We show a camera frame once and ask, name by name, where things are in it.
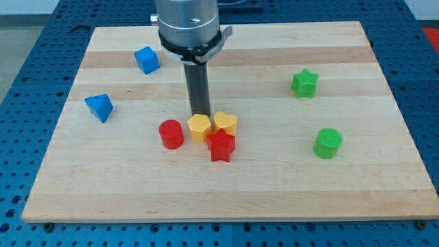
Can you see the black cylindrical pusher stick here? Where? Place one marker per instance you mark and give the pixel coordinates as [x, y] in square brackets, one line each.
[198, 89]

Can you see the red cylinder block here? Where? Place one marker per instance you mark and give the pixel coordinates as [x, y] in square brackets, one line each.
[171, 134]

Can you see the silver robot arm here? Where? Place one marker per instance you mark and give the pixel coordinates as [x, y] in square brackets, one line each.
[190, 31]

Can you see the red star block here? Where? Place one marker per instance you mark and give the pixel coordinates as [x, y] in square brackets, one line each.
[221, 145]

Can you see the green star block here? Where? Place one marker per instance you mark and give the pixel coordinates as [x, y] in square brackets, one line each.
[304, 84]

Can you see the yellow hexagon block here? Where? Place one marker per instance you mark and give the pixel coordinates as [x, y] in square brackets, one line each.
[199, 127]

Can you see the blue cube block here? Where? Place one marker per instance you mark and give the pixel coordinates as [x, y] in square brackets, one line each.
[147, 60]

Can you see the yellow heart block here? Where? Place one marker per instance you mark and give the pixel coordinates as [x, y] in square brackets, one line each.
[226, 122]

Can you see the blue triangular block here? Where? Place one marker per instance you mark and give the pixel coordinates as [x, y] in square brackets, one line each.
[100, 106]

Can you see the wooden board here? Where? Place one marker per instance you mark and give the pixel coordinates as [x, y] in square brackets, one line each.
[120, 172]

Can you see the green cylinder block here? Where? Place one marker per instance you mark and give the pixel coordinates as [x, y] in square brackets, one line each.
[327, 144]

